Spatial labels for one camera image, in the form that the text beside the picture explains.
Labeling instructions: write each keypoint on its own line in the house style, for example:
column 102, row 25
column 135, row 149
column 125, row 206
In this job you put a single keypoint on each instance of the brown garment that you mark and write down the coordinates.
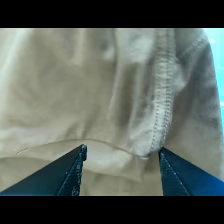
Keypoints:
column 83, row 90

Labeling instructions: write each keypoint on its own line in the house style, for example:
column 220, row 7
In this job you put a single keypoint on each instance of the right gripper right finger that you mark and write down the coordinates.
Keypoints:
column 186, row 176

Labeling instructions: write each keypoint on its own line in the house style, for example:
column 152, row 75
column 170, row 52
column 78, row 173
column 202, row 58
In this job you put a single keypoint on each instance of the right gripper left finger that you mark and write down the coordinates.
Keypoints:
column 56, row 178

